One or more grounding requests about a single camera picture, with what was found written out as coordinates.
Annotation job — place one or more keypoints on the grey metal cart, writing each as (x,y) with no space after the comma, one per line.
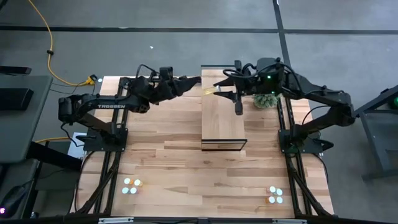
(376,133)

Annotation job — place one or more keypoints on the green plant in woven pot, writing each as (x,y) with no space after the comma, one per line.
(264,101)

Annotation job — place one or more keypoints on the green pill bottle white cap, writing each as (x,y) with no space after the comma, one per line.
(279,192)
(125,190)

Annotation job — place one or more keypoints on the pink pill bottle white cap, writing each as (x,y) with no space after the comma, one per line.
(133,190)
(272,188)

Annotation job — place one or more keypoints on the black table edge frame bar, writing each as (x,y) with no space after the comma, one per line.
(174,221)

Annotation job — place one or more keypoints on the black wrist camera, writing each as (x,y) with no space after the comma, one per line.
(166,73)
(267,66)

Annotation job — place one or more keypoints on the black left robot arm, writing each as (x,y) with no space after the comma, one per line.
(105,106)

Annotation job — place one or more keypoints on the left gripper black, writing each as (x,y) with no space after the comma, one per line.
(164,91)

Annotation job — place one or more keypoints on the grey desk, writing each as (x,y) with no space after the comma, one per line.
(18,174)
(21,130)

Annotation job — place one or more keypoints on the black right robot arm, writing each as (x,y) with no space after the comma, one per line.
(326,99)

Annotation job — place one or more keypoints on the white sheet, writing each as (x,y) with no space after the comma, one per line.
(74,146)

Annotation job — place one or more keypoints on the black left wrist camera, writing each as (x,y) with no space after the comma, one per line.
(166,73)

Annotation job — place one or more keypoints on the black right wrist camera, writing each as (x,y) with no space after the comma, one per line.
(267,66)

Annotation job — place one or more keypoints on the wooden shelf black metal frame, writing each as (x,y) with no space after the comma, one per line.
(222,121)

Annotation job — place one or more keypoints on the yellow pill bottle white cap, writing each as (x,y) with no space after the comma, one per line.
(279,199)
(209,91)
(137,182)

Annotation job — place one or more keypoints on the black aluminium frame rails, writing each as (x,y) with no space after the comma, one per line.
(292,174)
(110,193)

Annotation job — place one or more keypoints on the black flat device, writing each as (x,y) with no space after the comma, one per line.
(15,70)

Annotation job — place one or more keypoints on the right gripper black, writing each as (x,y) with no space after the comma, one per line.
(248,85)

